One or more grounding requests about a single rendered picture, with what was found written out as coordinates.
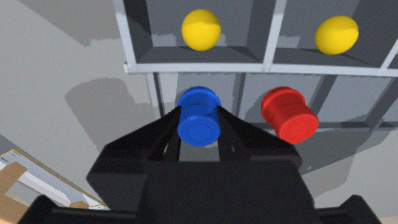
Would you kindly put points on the yellow ball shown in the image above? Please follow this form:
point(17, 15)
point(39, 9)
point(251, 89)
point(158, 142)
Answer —
point(336, 35)
point(201, 30)

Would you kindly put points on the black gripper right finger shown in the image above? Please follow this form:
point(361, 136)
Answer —
point(251, 143)

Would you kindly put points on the red plug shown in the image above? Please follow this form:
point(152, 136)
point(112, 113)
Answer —
point(284, 108)

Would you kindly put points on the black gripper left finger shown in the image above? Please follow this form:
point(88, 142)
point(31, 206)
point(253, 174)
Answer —
point(149, 141)

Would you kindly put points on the blue plug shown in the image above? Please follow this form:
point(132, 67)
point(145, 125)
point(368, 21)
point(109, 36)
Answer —
point(199, 122)

